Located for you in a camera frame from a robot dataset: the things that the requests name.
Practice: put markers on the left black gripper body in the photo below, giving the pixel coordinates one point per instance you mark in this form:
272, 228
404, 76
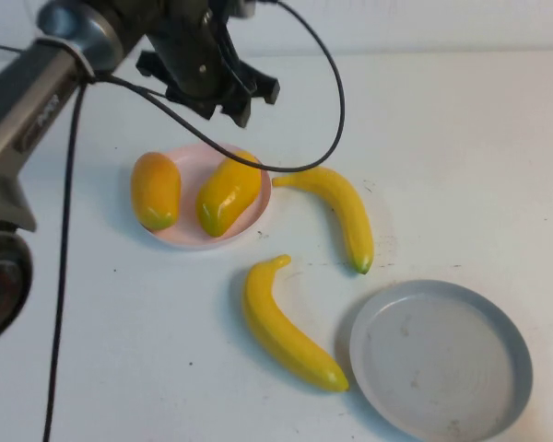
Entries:
198, 64

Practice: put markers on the pink round plate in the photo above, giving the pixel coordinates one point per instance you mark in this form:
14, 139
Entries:
193, 166

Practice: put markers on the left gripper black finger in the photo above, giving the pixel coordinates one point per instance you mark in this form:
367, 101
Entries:
205, 109
238, 115

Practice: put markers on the white zip tie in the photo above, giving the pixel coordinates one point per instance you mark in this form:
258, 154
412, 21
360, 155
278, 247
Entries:
62, 51

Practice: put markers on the yellow plastic banana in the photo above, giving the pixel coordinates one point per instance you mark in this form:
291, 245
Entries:
345, 207
281, 331

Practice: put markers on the black zip tie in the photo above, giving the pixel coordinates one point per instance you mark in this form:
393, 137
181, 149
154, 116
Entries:
0, 46

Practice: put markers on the grey round plate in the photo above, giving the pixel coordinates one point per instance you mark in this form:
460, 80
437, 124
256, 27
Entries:
442, 359

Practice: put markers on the yellow orange plastic mango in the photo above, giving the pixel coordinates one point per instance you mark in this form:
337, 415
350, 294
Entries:
226, 198
156, 193

